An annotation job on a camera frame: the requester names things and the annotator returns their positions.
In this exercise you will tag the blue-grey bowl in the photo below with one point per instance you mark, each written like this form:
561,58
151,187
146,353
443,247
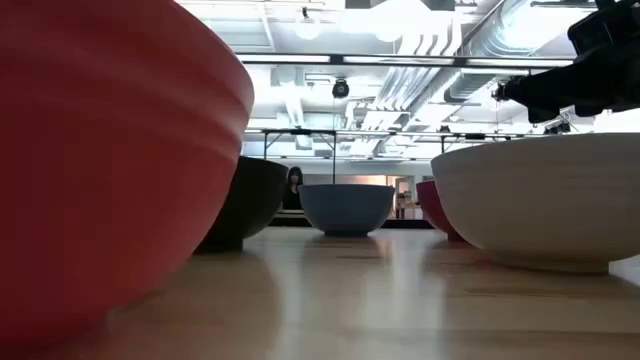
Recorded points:
345,207

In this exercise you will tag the pink bowl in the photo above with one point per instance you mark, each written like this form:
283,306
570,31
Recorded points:
430,205

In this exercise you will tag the black table edge rail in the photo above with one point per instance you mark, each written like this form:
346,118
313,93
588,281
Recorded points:
410,223

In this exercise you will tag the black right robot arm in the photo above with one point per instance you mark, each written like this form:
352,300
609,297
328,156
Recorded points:
610,30

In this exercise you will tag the black horizontal frame bar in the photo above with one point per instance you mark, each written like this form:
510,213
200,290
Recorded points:
400,61

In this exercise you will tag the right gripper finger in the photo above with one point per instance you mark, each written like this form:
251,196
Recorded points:
539,115
550,90

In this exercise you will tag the black ceiling spotlight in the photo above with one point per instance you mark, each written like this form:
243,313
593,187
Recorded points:
500,91

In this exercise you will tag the black hanging ceiling device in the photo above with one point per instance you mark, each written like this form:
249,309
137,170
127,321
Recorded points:
341,89

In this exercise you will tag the round ceiling lamp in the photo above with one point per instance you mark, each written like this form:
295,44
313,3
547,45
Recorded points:
307,27

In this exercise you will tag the small black ceiling fixture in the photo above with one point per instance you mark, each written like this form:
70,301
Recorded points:
557,128

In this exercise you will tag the person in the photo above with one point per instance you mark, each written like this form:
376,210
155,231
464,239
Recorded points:
294,192

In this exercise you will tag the dark grey bowl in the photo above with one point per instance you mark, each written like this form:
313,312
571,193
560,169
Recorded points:
252,200

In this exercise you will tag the cream white bowl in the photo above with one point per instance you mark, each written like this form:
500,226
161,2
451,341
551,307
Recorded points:
540,200

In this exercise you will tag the orange-red bowl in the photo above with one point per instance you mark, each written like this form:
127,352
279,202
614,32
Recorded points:
100,150

